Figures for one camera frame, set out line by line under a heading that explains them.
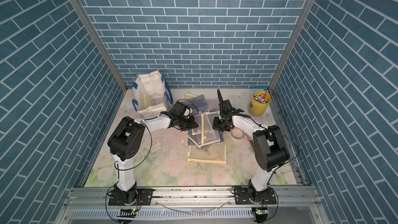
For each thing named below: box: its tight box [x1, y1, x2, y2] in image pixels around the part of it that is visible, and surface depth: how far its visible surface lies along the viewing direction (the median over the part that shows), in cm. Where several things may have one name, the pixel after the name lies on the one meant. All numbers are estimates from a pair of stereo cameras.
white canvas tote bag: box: [132, 70, 174, 119], surface depth 101 cm
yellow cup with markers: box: [248, 90, 272, 117], surface depth 101 cm
